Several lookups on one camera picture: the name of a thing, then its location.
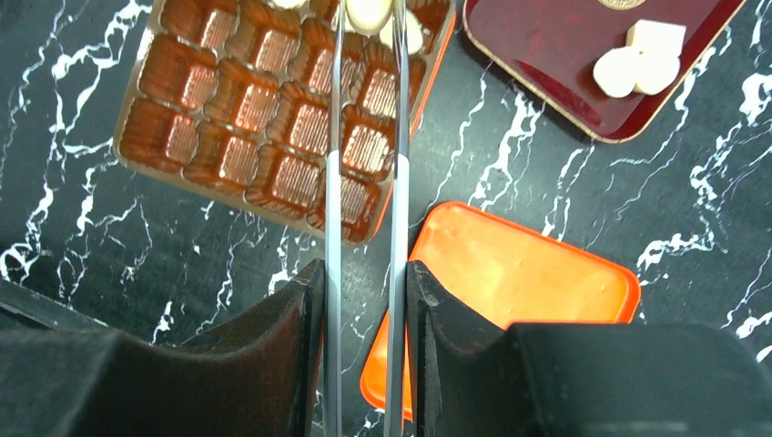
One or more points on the dark red chocolate tray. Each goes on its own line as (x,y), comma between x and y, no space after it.
(550,47)

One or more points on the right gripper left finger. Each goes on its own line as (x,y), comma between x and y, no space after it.
(254,375)

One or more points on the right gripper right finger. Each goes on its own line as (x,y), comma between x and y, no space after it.
(472,378)

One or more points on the round white chocolate piece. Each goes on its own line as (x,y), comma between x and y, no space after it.
(615,71)

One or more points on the metal tongs with white handle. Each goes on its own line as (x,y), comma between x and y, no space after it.
(342,202)

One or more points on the square white chocolate piece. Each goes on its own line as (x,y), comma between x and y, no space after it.
(650,36)

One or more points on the orange chocolate box with tray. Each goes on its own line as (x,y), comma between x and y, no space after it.
(229,99)

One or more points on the orange box lid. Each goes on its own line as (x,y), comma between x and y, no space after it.
(508,273)

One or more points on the oval white chocolate piece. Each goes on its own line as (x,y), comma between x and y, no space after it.
(413,31)

